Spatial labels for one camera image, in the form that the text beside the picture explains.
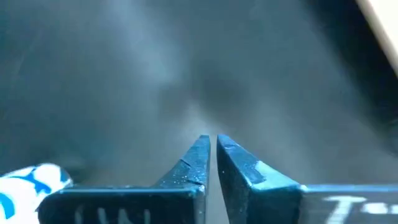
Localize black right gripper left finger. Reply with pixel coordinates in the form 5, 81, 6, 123
37, 134, 211, 224

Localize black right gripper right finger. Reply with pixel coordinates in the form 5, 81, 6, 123
216, 133, 398, 224

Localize blue white patterned mug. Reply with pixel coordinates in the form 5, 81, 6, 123
0, 162, 74, 224

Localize black table mat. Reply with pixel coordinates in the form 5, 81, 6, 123
0, 0, 398, 224

